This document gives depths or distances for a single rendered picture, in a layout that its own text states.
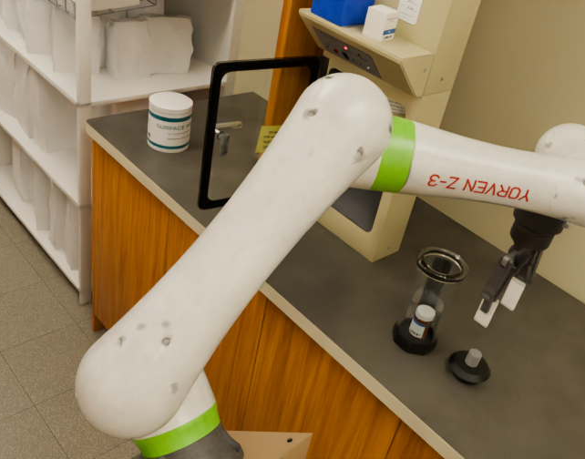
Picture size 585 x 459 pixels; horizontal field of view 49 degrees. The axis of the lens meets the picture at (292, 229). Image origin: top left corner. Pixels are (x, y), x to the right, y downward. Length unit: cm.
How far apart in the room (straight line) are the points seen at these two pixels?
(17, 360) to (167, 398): 193
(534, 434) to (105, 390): 94
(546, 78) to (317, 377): 96
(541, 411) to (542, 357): 18
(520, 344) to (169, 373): 106
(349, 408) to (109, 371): 89
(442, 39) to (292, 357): 83
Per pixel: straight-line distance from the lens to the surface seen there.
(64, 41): 255
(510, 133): 190
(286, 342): 164
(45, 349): 270
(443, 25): 145
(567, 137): 117
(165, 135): 201
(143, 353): 75
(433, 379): 145
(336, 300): 156
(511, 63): 187
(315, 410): 166
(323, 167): 75
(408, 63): 140
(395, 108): 160
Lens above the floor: 192
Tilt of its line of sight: 34 degrees down
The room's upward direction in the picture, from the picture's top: 12 degrees clockwise
